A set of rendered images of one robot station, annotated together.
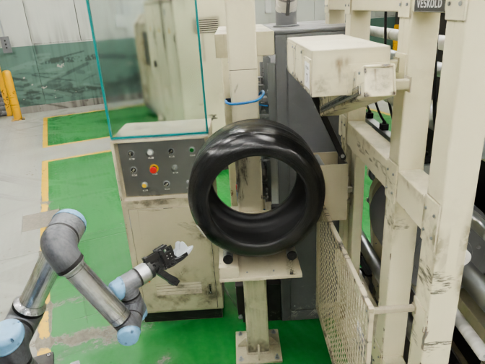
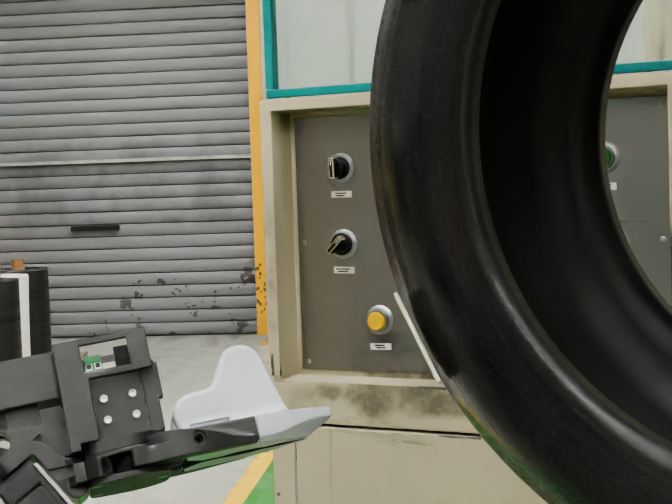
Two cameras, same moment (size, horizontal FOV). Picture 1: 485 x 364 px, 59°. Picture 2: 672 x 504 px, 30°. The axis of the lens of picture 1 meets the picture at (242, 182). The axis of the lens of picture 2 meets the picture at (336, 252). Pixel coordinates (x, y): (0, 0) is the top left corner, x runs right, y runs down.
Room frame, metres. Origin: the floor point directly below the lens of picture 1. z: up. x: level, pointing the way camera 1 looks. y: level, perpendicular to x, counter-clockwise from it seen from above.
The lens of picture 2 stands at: (0.90, -0.13, 1.15)
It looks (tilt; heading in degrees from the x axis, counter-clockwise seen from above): 3 degrees down; 28
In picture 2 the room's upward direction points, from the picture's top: 2 degrees counter-clockwise
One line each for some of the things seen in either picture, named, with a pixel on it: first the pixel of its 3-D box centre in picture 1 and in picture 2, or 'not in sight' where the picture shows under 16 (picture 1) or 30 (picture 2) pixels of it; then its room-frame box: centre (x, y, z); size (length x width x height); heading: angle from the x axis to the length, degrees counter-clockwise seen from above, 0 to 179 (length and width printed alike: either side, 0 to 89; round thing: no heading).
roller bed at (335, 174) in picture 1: (328, 185); not in sight; (2.02, -0.43, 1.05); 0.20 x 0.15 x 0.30; 0
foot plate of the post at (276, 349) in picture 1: (258, 344); not in sight; (2.05, -0.03, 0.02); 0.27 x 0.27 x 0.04; 0
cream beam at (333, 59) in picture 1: (328, 61); not in sight; (1.67, -0.35, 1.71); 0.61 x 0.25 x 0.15; 0
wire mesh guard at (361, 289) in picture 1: (336, 308); not in sight; (1.57, -0.39, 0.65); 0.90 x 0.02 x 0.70; 0
